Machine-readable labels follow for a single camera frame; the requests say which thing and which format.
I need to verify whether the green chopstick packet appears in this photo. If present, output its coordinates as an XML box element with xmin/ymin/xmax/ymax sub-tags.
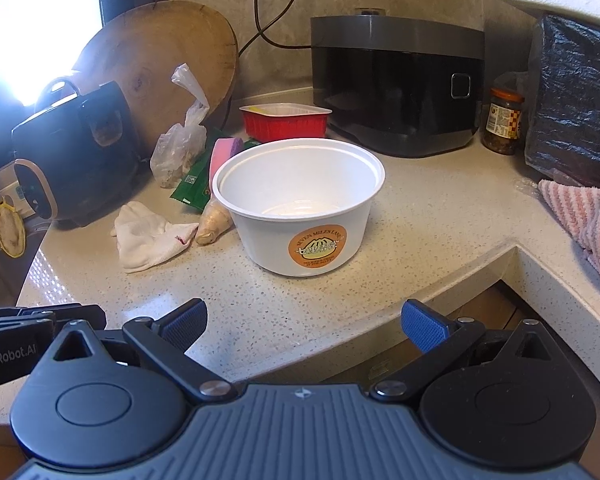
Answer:
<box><xmin>170</xmin><ymin>129</ymin><xmax>261</xmax><ymax>212</ymax></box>

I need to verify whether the purple pink sponge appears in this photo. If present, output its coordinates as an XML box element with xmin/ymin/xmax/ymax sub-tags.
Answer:
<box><xmin>209</xmin><ymin>138</ymin><xmax>244</xmax><ymax>190</ymax></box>

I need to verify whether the red rectangular food tray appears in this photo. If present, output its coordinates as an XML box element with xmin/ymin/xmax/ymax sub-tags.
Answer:
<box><xmin>240</xmin><ymin>103</ymin><xmax>332</xmax><ymax>143</ymax></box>

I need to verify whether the white crumpled cloth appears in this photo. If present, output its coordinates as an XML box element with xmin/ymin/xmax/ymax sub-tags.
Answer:
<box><xmin>110</xmin><ymin>200</ymin><xmax>198</xmax><ymax>274</ymax></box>

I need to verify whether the yellow sink strainer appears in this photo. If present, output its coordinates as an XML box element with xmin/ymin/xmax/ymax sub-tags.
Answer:
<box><xmin>0</xmin><ymin>197</ymin><xmax>27</xmax><ymax>259</ymax></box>

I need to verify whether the white foam bowl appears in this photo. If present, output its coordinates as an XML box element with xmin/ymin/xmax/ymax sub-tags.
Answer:
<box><xmin>212</xmin><ymin>138</ymin><xmax>386</xmax><ymax>278</ymax></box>

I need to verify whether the knotted clear plastic bag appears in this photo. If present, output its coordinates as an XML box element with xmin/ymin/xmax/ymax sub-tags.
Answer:
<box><xmin>149</xmin><ymin>63</ymin><xmax>210</xmax><ymax>188</ymax></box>

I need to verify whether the dark blue rice cooker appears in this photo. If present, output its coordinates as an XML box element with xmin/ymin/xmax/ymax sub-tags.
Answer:
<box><xmin>12</xmin><ymin>81</ymin><xmax>140</xmax><ymax>226</ymax></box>

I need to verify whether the pink striped towel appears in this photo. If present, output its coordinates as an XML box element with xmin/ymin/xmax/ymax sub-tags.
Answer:
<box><xmin>538</xmin><ymin>180</ymin><xmax>600</xmax><ymax>276</ymax></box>

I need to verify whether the glass sauce jar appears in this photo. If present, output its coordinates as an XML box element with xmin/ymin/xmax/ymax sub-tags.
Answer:
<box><xmin>481</xmin><ymin>87</ymin><xmax>524</xmax><ymax>155</ymax></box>

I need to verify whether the black box appliance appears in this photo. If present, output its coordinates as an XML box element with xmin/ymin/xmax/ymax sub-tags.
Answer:
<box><xmin>311</xmin><ymin>14</ymin><xmax>484</xmax><ymax>158</ymax></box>

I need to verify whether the black plastic bag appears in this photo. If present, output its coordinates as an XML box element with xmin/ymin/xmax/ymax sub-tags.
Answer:
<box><xmin>524</xmin><ymin>14</ymin><xmax>600</xmax><ymax>188</ymax></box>

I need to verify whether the round wooden cutting board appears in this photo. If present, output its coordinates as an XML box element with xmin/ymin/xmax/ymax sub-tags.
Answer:
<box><xmin>70</xmin><ymin>0</ymin><xmax>238</xmax><ymax>157</ymax></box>

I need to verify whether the black power cable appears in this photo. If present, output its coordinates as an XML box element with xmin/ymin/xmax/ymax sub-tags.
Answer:
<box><xmin>220</xmin><ymin>0</ymin><xmax>313</xmax><ymax>131</ymax></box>

